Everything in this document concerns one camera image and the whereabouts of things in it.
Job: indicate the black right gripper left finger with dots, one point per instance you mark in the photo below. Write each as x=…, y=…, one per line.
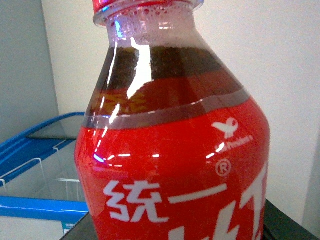
x=83, y=230

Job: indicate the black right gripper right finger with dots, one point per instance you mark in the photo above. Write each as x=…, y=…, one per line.
x=278, y=226

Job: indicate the red iced tea bottle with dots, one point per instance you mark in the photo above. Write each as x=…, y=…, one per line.
x=172, y=147

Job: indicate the blue energy efficiency label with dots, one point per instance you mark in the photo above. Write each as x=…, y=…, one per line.
x=67, y=225

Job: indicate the white blue chest freezer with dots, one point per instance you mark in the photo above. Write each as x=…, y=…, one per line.
x=34, y=219

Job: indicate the rear sliding glass lid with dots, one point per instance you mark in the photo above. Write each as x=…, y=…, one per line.
x=64, y=129

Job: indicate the white wire freezer basket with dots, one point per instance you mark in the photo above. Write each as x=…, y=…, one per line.
x=45, y=170

